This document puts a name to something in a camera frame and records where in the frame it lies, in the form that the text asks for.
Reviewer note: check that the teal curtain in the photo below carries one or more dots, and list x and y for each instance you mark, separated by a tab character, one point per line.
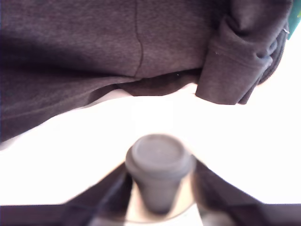
295	28

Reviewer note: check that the white table cloth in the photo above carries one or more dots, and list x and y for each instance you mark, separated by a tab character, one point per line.
164	113

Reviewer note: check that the grey coffee capsule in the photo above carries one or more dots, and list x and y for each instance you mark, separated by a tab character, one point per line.
160	164

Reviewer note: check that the dark brown draped sweater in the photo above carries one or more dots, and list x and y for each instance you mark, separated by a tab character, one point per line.
94	47

